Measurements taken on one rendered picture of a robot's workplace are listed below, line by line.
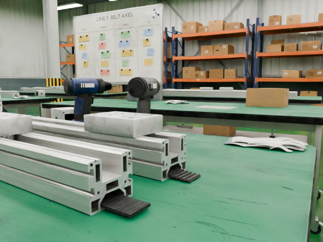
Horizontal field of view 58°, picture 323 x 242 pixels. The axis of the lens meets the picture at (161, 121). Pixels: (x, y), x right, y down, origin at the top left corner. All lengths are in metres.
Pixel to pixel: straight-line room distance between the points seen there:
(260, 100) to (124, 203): 2.14
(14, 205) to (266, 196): 0.44
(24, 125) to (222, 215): 0.50
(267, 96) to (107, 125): 1.97
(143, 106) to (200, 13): 11.27
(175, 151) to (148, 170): 0.08
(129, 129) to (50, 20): 8.79
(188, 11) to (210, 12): 0.95
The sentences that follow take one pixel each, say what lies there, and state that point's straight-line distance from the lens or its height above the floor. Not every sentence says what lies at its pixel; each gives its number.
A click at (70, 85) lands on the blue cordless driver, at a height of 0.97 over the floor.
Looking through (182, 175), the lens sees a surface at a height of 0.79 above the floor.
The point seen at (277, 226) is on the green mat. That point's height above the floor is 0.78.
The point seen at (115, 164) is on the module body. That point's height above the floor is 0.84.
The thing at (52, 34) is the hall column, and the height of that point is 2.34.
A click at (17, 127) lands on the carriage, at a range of 0.75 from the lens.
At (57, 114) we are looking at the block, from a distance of 1.25.
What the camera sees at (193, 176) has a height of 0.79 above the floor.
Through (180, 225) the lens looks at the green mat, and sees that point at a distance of 0.44.
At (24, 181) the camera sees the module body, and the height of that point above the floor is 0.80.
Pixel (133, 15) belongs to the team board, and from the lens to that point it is 4.06.
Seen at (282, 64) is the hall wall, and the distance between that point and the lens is 11.02.
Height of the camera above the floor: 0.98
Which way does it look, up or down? 8 degrees down
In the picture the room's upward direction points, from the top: straight up
